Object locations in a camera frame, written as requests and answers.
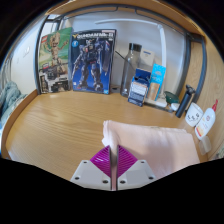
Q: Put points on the white red-capped lotion bottle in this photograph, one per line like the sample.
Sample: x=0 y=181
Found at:
x=206 y=121

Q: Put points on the light blue slim box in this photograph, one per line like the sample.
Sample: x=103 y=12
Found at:
x=157 y=80

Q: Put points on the clear tall water bottle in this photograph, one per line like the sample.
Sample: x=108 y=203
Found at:
x=130 y=70

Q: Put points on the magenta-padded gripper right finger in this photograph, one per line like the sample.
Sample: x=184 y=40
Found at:
x=136 y=173

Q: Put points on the green tree figure toy box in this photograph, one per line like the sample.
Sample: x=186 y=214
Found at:
x=55 y=60

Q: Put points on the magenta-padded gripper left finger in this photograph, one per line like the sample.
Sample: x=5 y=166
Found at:
x=88 y=173

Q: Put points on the white wall socket plate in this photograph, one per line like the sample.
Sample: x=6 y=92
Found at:
x=26 y=51

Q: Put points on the blue robot model kit box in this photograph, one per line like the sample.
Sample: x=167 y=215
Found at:
x=91 y=60

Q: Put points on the small dark blue box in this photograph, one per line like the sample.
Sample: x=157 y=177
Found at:
x=138 y=90

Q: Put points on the bed with grey-green bedding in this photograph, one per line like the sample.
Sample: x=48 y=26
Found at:
x=10 y=96

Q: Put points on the pale pink towel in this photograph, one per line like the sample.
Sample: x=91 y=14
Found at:
x=160 y=146

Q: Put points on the white printed mug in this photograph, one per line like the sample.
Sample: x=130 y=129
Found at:
x=194 y=115

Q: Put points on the white arched desk lamp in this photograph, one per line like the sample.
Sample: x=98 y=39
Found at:
x=161 y=43

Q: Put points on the small clear plastic container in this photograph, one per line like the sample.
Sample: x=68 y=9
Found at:
x=205 y=145

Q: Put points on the grey metal desk frame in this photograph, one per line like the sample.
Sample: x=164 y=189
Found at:
x=187 y=60

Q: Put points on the white cardboard box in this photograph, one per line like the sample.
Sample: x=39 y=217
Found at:
x=148 y=58

